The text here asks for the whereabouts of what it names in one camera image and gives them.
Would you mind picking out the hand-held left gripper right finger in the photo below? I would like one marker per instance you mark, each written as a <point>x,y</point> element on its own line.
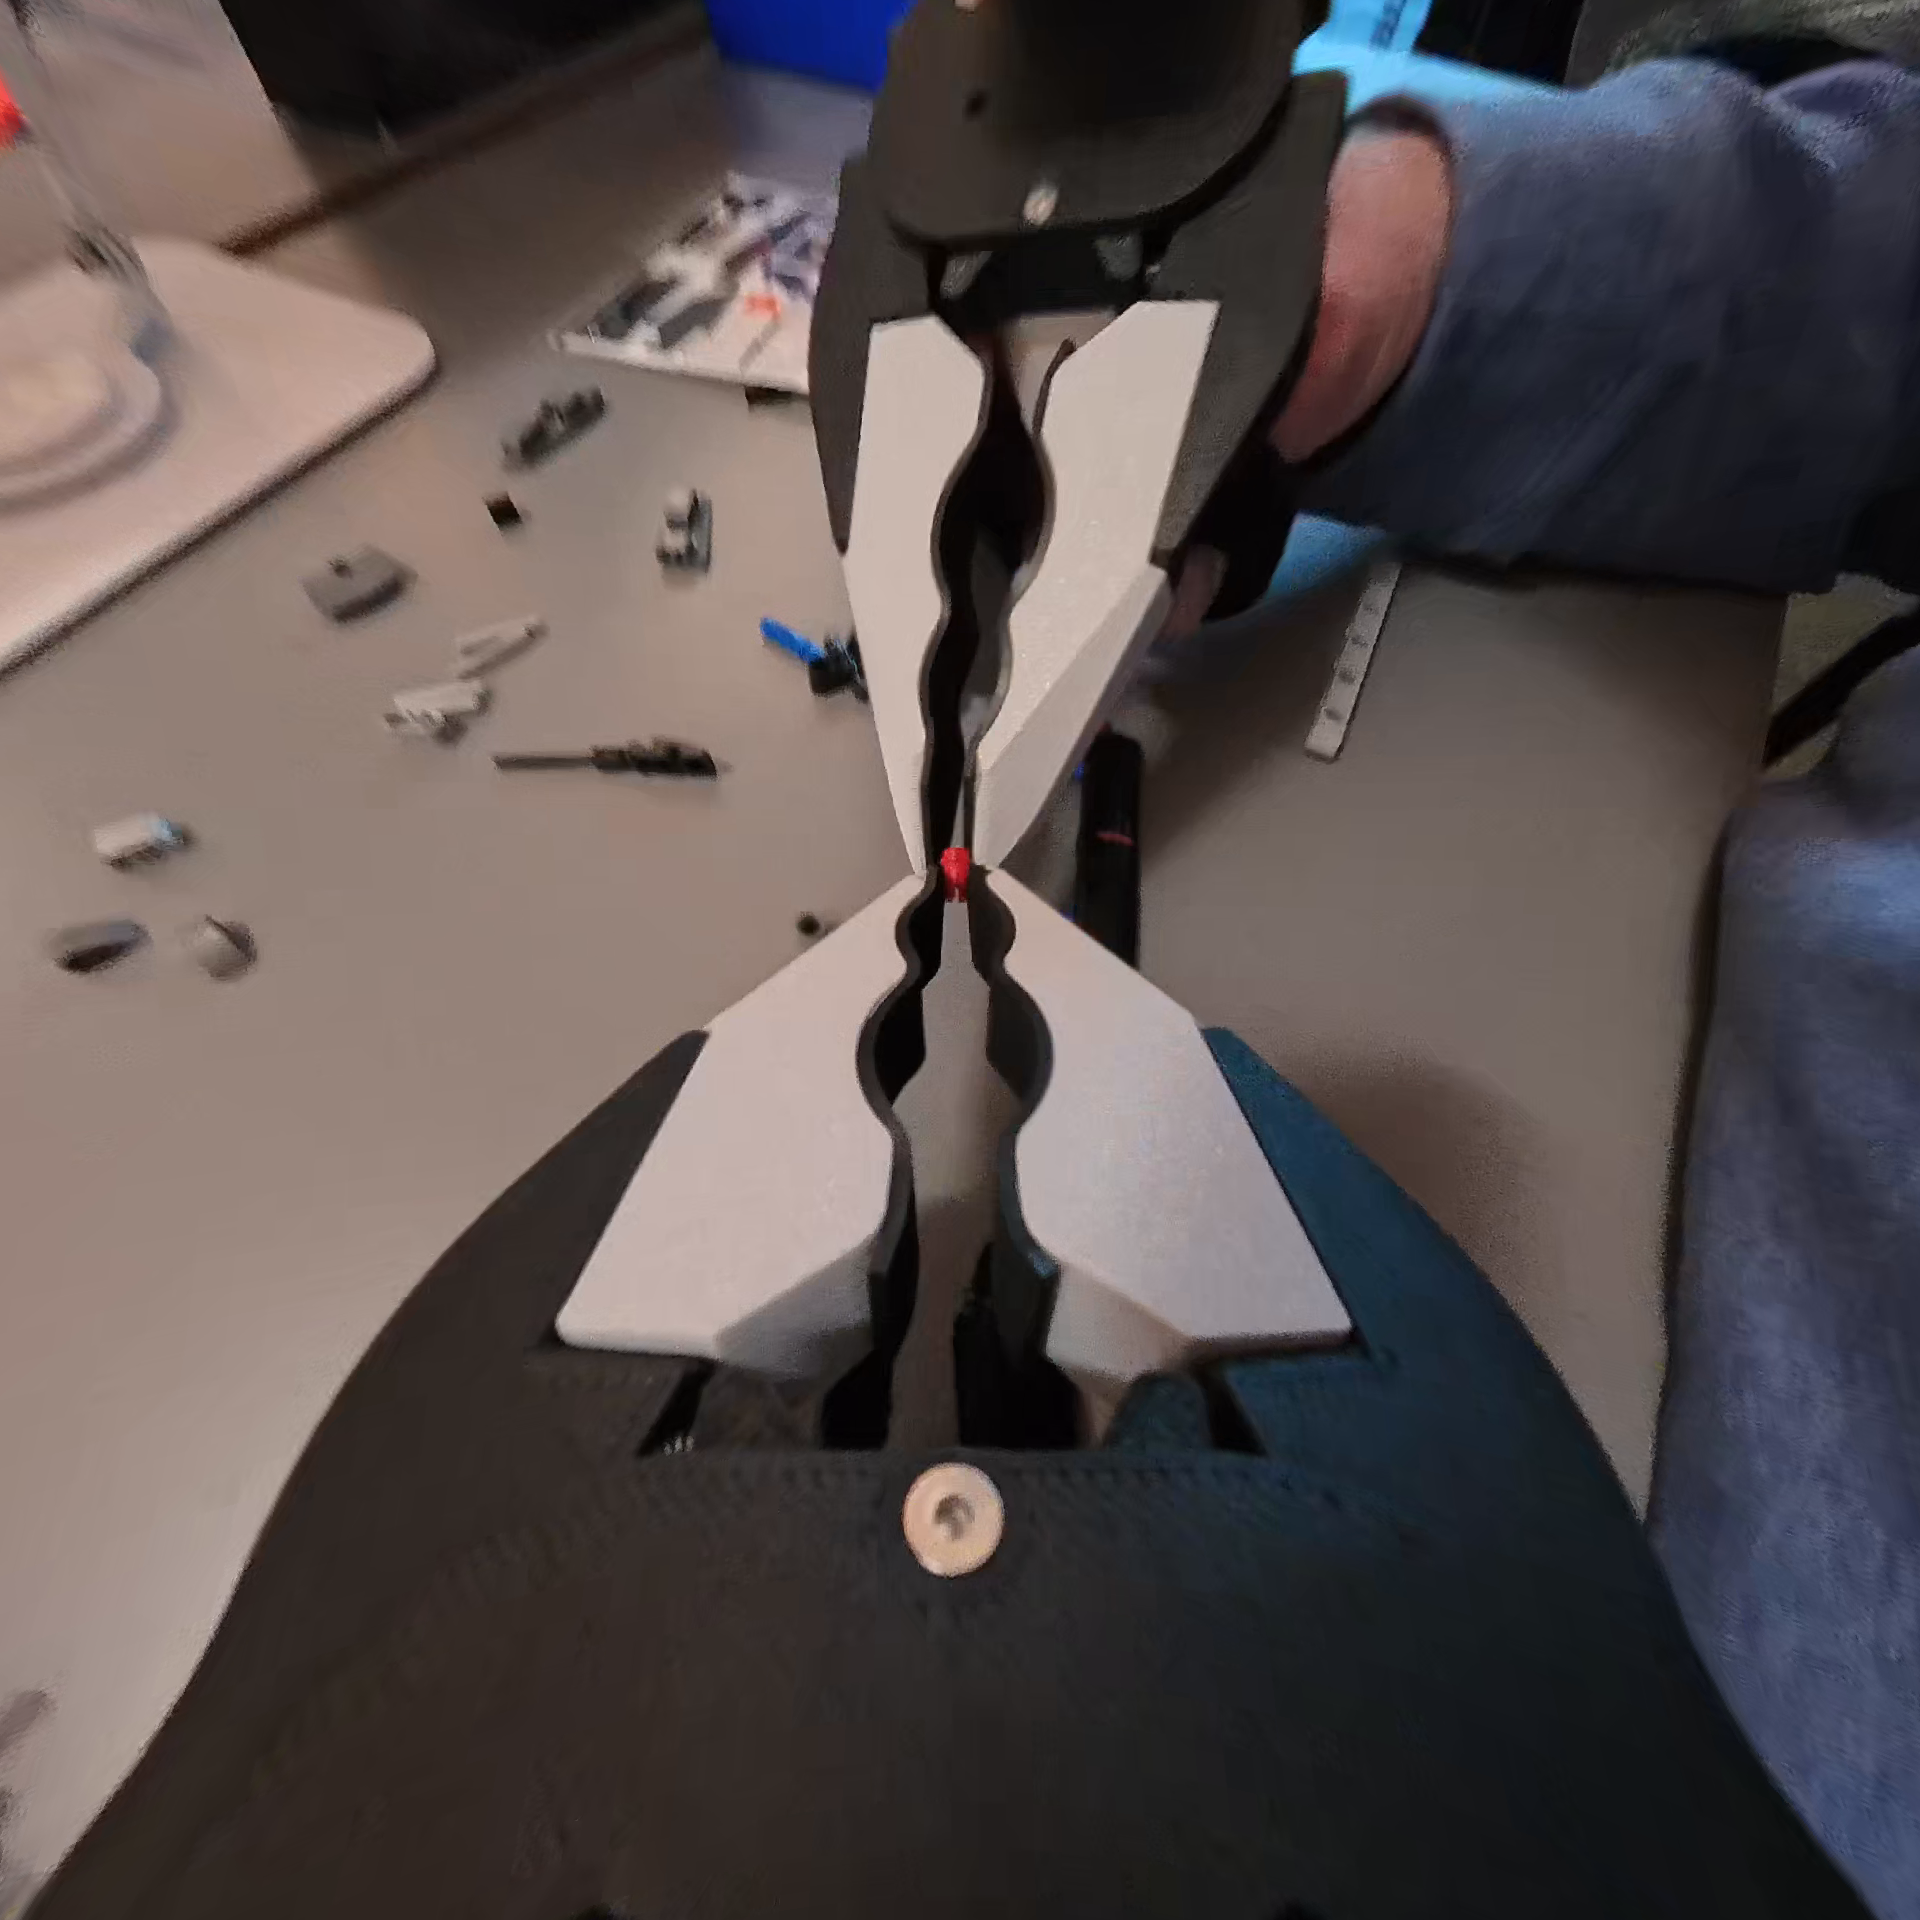
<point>1187,1199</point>

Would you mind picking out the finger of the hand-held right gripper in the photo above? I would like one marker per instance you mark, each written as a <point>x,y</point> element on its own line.
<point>1112,494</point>
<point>900,523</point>

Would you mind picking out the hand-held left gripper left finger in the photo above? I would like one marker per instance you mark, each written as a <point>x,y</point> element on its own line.
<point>719,1199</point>

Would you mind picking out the light grey lego beam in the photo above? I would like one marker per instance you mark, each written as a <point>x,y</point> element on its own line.
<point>1348,673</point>

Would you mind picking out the red lego pin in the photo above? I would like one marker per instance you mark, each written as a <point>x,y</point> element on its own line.
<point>955,867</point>

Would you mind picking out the black lego beam assembly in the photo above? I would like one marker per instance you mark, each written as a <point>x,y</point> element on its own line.
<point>1112,858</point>

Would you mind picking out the person's right forearm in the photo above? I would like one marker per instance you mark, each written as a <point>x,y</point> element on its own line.
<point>1622,303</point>

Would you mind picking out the black lego pin connector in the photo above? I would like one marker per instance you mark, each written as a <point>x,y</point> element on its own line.
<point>838,666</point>

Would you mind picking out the blue lego pin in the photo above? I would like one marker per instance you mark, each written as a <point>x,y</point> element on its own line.
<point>789,639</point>

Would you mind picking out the dark grey lego wedge panel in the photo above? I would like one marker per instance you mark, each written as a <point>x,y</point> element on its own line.
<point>553,425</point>
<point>687,527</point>

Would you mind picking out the lego sticker sheet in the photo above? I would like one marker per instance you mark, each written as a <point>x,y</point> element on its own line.
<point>706,303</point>

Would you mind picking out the black lego axle with connector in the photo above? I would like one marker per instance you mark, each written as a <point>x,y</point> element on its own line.
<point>630,761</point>

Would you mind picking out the light grey lego axle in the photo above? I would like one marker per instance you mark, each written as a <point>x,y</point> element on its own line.
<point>495,644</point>

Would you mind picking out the light grey lego connector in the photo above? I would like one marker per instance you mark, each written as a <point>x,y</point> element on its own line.
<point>438,710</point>

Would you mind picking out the grey curved lego piece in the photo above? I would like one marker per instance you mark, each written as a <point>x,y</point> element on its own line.
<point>356,585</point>

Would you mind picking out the small light grey lego brick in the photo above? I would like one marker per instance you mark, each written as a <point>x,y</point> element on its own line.
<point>139,839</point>

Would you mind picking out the person's right hand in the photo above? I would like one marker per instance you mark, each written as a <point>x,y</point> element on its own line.
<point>1378,269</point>

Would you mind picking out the blue plastic bin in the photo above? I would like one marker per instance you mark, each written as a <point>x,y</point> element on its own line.
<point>812,37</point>

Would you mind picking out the person's blue clothing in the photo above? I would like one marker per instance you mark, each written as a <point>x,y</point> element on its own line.
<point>1800,1199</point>

